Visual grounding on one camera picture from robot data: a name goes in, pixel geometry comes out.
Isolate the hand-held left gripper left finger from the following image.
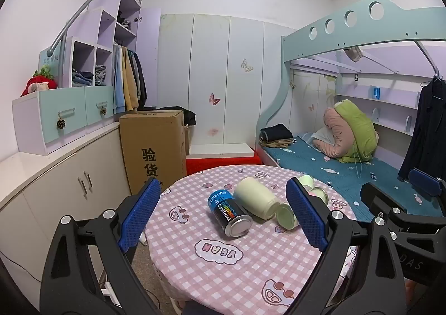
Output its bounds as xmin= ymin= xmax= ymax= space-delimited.
xmin=40 ymin=176 xmax=163 ymax=315

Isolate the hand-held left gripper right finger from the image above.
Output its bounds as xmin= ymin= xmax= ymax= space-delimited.
xmin=285 ymin=178 xmax=407 ymax=315

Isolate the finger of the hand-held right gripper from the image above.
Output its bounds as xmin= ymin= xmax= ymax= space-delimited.
xmin=408 ymin=168 xmax=446 ymax=199
xmin=360 ymin=182 xmax=410 ymax=232

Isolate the large cream cup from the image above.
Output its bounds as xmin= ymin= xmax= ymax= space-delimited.
xmin=233 ymin=176 xmax=281 ymax=220

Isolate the small pale green cup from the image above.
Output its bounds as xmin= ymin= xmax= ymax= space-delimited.
xmin=296 ymin=175 xmax=316 ymax=191
xmin=276 ymin=203 xmax=300 ymax=231

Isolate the blue patterned bedsheet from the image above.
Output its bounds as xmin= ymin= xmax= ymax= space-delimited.
xmin=261 ymin=132 xmax=446 ymax=219

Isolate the dark navy hanging jacket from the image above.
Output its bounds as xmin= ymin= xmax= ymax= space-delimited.
xmin=398 ymin=76 xmax=446 ymax=182

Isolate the green quilt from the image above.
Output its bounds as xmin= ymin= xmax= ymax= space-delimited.
xmin=334 ymin=98 xmax=380 ymax=164

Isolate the tall cardboard box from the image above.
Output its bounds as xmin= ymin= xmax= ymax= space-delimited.
xmin=119 ymin=109 xmax=187 ymax=196

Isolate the white pillow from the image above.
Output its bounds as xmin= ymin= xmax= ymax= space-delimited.
xmin=309 ymin=126 xmax=336 ymax=149

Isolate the blue metal can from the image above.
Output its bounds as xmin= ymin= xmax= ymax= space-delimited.
xmin=208 ymin=190 xmax=254 ymax=238

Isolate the pink pillow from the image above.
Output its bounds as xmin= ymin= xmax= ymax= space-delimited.
xmin=323 ymin=107 xmax=353 ymax=159

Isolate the folded dark clothes stack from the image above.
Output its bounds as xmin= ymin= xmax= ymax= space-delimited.
xmin=260 ymin=123 xmax=294 ymax=149

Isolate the pink checked tablecloth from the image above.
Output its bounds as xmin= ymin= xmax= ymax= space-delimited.
xmin=144 ymin=165 xmax=360 ymax=315

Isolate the white low cabinet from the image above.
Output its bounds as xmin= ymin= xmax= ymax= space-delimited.
xmin=0 ymin=123 xmax=134 ymax=286

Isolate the white flat board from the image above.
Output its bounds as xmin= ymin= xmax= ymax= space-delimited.
xmin=190 ymin=143 xmax=255 ymax=158

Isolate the black clothing heap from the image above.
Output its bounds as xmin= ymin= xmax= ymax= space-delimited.
xmin=180 ymin=107 xmax=198 ymax=127

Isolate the dark hanging coat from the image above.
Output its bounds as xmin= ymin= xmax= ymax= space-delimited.
xmin=133 ymin=52 xmax=148 ymax=108

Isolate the yellow hanging jacket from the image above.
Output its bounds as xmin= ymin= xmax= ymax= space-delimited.
xmin=122 ymin=49 xmax=140 ymax=112

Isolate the light blue hanging jacket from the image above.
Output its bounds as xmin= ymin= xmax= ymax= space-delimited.
xmin=112 ymin=44 xmax=127 ymax=114

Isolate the teal drawer unit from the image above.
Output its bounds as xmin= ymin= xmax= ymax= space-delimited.
xmin=12 ymin=84 xmax=118 ymax=156

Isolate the folded grey clothes pile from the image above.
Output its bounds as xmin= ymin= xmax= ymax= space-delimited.
xmin=95 ymin=64 xmax=108 ymax=86

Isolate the folded blue jeans pile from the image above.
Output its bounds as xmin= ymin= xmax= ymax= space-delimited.
xmin=72 ymin=71 xmax=95 ymax=88

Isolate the white panel wardrobe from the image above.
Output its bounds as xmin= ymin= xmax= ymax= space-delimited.
xmin=158 ymin=13 xmax=297 ymax=156

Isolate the teal bunk bed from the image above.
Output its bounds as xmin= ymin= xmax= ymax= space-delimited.
xmin=259 ymin=0 xmax=446 ymax=222

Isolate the red plush toy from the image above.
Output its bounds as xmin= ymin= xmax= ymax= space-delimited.
xmin=20 ymin=69 xmax=58 ymax=97

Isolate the lilac stepped shelf unit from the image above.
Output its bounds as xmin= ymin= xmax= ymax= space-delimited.
xmin=38 ymin=0 xmax=163 ymax=118

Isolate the grey metal handrail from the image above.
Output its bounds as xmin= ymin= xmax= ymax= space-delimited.
xmin=47 ymin=0 xmax=148 ymax=88

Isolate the black floor cable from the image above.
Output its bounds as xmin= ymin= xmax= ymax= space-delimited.
xmin=0 ymin=254 xmax=44 ymax=282

